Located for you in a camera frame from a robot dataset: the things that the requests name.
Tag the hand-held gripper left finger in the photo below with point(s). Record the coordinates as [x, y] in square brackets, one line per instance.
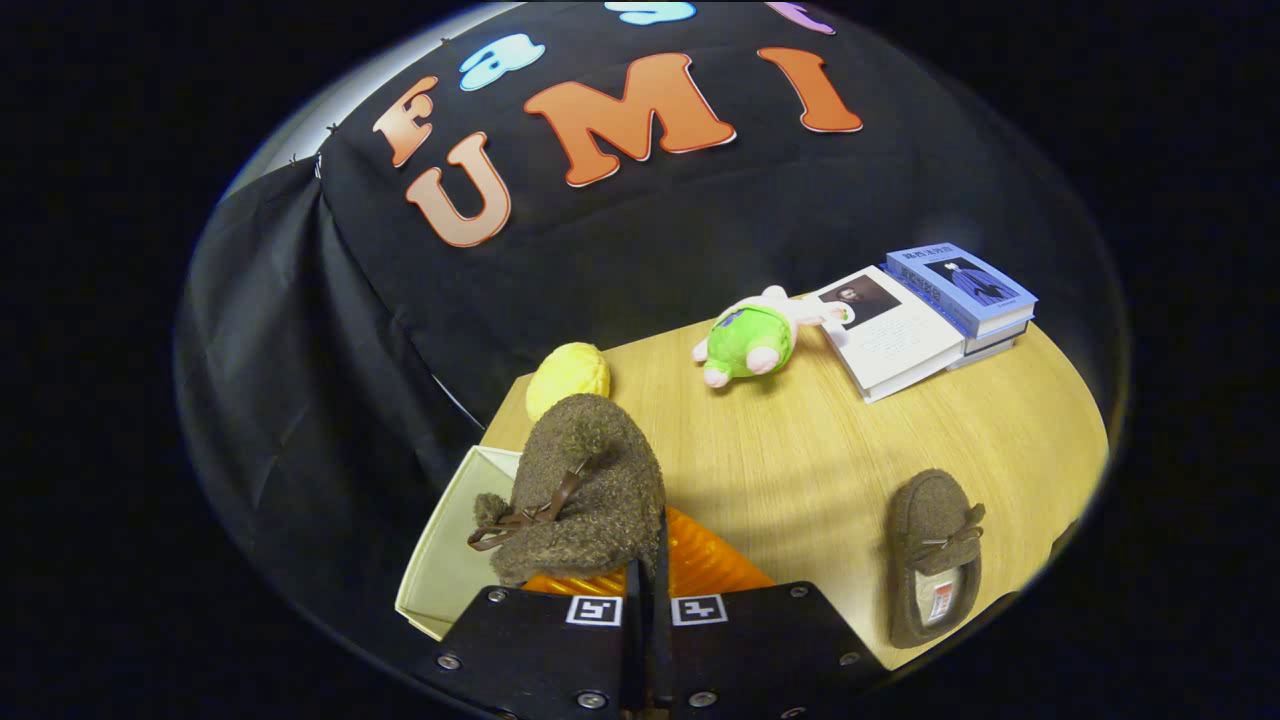
[530, 650]

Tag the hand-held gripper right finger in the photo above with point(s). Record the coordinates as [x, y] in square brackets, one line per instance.
[770, 645]

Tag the beige storage box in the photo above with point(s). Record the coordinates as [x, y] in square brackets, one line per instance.
[450, 560]

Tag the brown fuzzy slipper shoe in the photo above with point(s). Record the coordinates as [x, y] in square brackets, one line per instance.
[590, 480]
[935, 545]

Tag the white open book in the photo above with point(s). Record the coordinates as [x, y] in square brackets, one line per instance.
[895, 345]

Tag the yellow plush toy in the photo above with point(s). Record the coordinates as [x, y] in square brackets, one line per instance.
[568, 378]

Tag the green and pink plush toy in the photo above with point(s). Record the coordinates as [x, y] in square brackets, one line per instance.
[750, 342]

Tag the thin blue and white book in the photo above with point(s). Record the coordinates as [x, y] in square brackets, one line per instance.
[995, 345]

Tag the black backdrop cloth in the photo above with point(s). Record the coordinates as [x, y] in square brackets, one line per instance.
[300, 350]

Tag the blue cover book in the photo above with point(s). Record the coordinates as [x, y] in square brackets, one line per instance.
[965, 290]

